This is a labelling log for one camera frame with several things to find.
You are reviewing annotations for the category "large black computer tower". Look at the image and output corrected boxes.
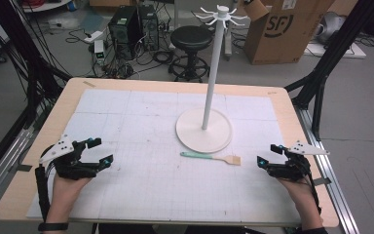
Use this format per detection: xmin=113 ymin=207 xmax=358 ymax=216
xmin=107 ymin=5 xmax=141 ymax=60

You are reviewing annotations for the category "green-handled wooden brush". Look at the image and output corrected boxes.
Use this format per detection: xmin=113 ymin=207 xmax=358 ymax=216
xmin=179 ymin=150 xmax=243 ymax=167

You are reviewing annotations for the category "person's left hand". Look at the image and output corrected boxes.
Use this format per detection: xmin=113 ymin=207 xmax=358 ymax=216
xmin=52 ymin=172 xmax=94 ymax=204

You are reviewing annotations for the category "large cardboard box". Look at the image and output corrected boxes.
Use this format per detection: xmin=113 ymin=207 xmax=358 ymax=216
xmin=238 ymin=0 xmax=336 ymax=66

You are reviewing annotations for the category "slim black computer tower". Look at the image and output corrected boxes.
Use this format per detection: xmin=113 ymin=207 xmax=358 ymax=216
xmin=137 ymin=4 xmax=161 ymax=52

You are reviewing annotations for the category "white flat board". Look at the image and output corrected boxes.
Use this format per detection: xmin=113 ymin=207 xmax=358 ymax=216
xmin=303 ymin=41 xmax=368 ymax=59

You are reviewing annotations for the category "thin black cable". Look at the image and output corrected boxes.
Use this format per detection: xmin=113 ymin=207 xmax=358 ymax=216
xmin=305 ymin=174 xmax=323 ymax=216

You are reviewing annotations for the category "white grid mat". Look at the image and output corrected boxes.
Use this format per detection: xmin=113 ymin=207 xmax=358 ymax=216
xmin=25 ymin=89 xmax=303 ymax=225

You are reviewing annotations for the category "aluminium rail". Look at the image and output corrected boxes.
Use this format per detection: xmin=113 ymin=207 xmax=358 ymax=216
xmin=293 ymin=105 xmax=360 ymax=234
xmin=0 ymin=102 xmax=47 ymax=214

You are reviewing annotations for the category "white hook stand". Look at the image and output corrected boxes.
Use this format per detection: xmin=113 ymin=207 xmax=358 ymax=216
xmin=174 ymin=4 xmax=249 ymax=155

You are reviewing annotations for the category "black round stool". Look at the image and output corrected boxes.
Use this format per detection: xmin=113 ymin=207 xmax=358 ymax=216
xmin=168 ymin=24 xmax=214 ymax=84

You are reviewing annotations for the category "person's right hand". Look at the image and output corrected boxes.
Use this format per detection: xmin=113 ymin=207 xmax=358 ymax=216
xmin=276 ymin=175 xmax=314 ymax=209

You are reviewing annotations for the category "grey round appliance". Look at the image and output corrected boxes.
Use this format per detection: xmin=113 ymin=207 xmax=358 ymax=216
xmin=313 ymin=11 xmax=348 ymax=45

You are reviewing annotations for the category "round white table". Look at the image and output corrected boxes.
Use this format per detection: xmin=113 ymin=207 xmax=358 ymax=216
xmin=21 ymin=0 xmax=73 ymax=14

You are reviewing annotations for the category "black sleeved cable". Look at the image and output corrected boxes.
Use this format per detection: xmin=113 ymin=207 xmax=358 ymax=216
xmin=34 ymin=165 xmax=52 ymax=223

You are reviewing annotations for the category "white power strip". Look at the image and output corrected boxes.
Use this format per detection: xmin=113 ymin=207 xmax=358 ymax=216
xmin=83 ymin=30 xmax=105 ymax=44

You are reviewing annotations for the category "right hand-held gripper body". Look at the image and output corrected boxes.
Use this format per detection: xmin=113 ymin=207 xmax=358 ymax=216
xmin=267 ymin=139 xmax=331 ymax=182

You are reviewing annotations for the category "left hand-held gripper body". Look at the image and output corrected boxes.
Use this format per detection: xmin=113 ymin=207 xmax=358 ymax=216
xmin=38 ymin=134 xmax=99 ymax=181

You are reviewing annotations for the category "black metal frame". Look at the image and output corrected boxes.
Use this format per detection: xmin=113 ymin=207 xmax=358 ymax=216
xmin=283 ymin=0 xmax=374 ymax=142
xmin=0 ymin=0 xmax=73 ymax=186

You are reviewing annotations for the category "small white device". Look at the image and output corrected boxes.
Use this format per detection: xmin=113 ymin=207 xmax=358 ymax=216
xmin=93 ymin=39 xmax=107 ymax=65

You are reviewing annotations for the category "tangle of floor cables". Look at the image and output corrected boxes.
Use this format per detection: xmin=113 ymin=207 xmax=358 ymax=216
xmin=65 ymin=19 xmax=176 ymax=80

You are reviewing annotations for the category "black wristband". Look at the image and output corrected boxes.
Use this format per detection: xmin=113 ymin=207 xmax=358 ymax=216
xmin=38 ymin=221 xmax=70 ymax=233

